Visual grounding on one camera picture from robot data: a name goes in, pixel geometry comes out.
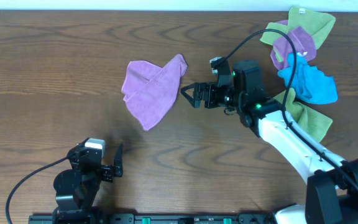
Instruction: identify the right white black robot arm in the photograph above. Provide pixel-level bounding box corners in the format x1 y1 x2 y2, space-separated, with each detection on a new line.
180 57 358 223

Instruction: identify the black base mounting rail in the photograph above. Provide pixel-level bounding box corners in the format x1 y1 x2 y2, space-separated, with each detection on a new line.
28 213 277 224

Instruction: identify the blue microfiber cloth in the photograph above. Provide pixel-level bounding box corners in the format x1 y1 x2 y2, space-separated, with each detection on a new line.
278 53 338 105

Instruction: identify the small purple cloth in pile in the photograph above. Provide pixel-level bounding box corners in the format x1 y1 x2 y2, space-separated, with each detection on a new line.
270 26 316 70

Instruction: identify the large purple microfiber cloth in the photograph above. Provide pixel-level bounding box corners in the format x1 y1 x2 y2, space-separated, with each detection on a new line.
121 54 188 131

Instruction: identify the green cloth at top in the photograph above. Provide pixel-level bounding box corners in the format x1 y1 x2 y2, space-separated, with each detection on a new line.
260 6 336 54

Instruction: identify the green cloth lower pile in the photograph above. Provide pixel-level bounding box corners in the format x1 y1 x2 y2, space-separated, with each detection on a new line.
285 88 333 142

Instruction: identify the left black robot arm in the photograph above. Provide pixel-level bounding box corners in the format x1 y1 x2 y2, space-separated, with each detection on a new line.
52 138 123 224

